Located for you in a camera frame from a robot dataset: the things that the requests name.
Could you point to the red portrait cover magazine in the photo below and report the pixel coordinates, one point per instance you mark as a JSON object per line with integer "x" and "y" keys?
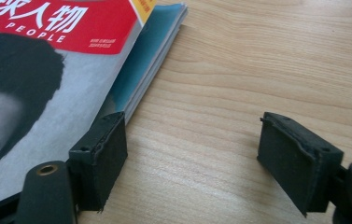
{"x": 80, "y": 90}

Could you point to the teal cover magazine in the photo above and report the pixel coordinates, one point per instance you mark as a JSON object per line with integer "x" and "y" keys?
{"x": 139, "y": 68}

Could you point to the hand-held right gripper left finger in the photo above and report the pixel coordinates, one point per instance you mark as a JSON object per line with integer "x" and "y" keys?
{"x": 102, "y": 161}

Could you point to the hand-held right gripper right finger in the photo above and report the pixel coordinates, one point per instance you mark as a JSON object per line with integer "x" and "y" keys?
{"x": 292, "y": 161}

